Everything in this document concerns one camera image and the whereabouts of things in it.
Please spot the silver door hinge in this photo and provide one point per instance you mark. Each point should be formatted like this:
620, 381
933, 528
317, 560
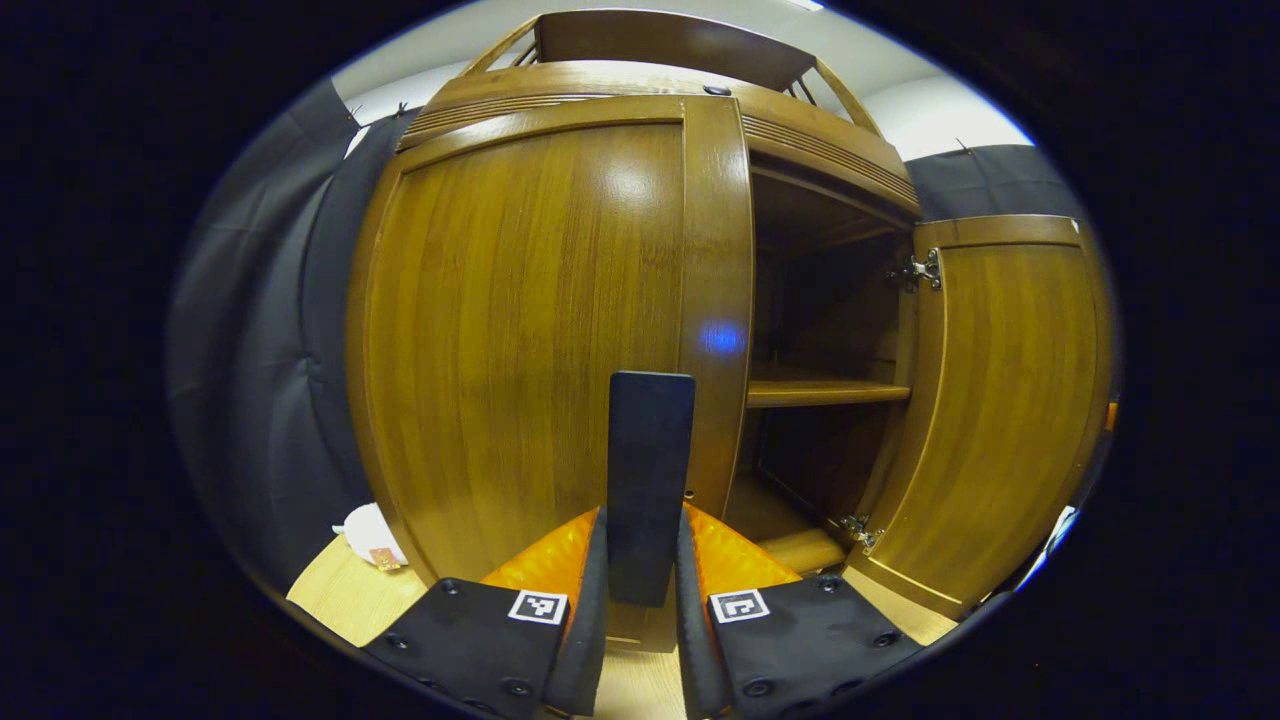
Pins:
862, 530
922, 271

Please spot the black backdrop cloth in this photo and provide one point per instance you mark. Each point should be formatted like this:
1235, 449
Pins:
260, 350

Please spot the wooden shoe cabinet door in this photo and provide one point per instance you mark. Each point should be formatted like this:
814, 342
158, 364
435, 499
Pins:
1000, 400
500, 350

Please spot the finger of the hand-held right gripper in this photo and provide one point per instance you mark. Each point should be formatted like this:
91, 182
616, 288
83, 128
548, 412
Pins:
1111, 415

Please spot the wooden ribbed drawer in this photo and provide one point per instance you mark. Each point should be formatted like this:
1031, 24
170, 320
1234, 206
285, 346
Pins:
600, 80

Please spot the wooden inner shelf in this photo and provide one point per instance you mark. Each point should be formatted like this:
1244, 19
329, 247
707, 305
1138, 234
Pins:
820, 393

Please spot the wooden double-door shoe cabinet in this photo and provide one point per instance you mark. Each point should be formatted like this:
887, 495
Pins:
650, 40

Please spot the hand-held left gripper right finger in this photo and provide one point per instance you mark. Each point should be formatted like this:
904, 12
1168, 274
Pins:
690, 640

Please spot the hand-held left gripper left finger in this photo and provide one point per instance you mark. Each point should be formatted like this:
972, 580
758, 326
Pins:
590, 620

